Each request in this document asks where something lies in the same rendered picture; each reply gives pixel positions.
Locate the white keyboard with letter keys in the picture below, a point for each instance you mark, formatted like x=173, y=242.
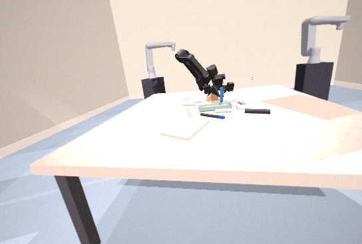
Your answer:
x=212, y=107

